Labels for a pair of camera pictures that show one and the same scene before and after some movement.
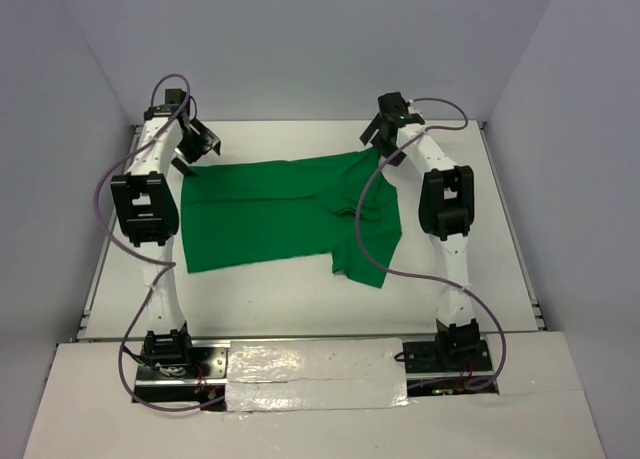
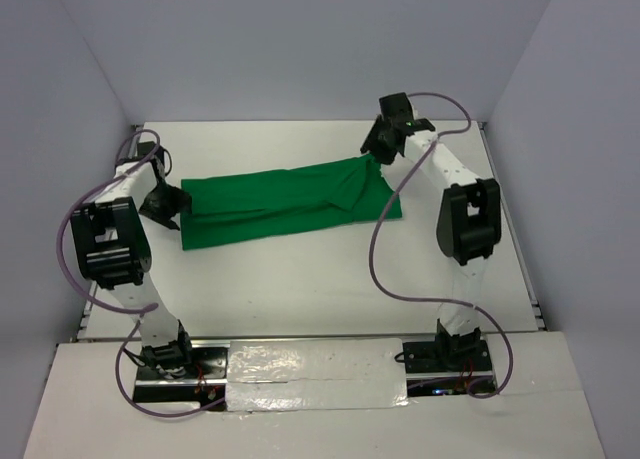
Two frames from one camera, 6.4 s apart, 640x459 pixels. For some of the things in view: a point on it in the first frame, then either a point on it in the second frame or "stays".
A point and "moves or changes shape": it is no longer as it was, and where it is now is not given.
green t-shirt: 290,208 moves or changes shape
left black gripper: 207,142 to 181,200
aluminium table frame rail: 537,301 stays
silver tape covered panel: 308,374 stays
